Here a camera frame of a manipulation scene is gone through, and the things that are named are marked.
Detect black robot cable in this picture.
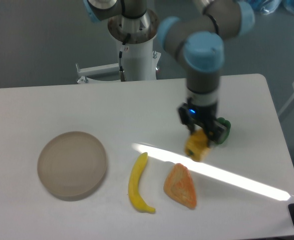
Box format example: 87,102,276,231
118,0,131,82

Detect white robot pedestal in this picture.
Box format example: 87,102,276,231
76,8,161,84

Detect yellow banana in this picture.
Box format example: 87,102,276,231
128,152,156,214

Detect yellow bell pepper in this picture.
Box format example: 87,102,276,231
184,129,211,162

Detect green bell pepper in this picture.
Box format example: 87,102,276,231
217,117,231,145

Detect beige round plate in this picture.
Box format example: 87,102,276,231
37,131,108,202

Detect orange bread slice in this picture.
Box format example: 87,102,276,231
163,163,197,209

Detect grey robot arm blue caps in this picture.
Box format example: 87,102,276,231
83,0,255,146

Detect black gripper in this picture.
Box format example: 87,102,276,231
178,98,226,148

